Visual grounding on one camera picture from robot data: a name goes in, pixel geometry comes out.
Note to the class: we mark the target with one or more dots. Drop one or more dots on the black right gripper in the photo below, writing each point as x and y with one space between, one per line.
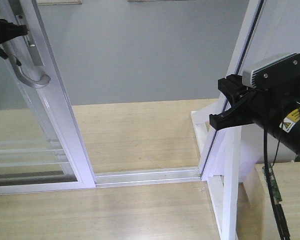
275 102

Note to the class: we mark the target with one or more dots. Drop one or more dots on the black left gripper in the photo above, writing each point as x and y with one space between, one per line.
9 30

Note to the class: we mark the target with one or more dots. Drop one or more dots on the grey door handle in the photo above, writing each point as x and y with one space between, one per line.
8 51

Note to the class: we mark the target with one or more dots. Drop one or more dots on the white sliding glass door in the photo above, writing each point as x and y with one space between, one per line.
41 147

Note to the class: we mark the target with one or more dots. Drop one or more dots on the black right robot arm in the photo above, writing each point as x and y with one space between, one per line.
288 135

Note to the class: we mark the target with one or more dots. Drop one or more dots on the green circuit strip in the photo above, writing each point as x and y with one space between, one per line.
275 200

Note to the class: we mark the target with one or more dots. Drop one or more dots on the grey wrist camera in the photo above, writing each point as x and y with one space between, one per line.
272 71

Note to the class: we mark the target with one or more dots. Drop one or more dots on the white support bracket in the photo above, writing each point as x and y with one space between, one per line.
219 165

